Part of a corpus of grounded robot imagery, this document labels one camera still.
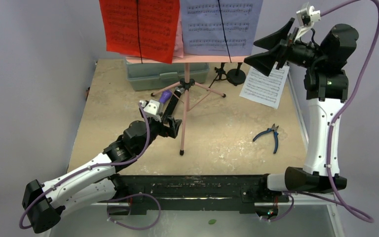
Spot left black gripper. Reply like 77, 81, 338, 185
137, 107, 181, 155

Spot purple toy microphone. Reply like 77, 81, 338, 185
159, 90, 173, 105

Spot black silver microphone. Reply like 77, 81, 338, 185
162, 86, 184, 124

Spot white sheet music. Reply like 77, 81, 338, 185
239, 65, 290, 109

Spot black desktop mic stand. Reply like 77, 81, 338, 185
227, 62, 246, 86

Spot pink music stand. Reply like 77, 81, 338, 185
124, 13, 251, 157

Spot black tripod mic stand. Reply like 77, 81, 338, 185
208, 62, 228, 88

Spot lavender sheet music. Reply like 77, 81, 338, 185
180, 0, 263, 57

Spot red sheet music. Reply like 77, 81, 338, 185
99, 0, 180, 64

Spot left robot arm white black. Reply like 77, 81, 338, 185
19, 116, 182, 234

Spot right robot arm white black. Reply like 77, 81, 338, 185
244, 18, 359, 201

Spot green plastic storage box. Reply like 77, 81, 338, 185
124, 59, 210, 92

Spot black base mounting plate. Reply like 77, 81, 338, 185
108, 174, 289, 217

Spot small green leaf piece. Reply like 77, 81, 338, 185
208, 219, 217, 225

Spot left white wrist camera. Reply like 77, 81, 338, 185
139, 99, 163, 122

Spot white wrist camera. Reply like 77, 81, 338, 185
295, 2, 321, 40
139, 99, 163, 122

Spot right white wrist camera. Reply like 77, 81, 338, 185
295, 2, 321, 40

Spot blue handled pliers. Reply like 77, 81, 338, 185
252, 123, 279, 154

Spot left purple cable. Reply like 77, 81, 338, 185
19, 102, 162, 230

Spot purple cable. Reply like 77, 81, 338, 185
19, 102, 162, 230
260, 0, 379, 224

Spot aluminium frame rail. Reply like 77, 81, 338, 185
91, 195, 332, 206

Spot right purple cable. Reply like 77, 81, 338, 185
260, 0, 379, 224

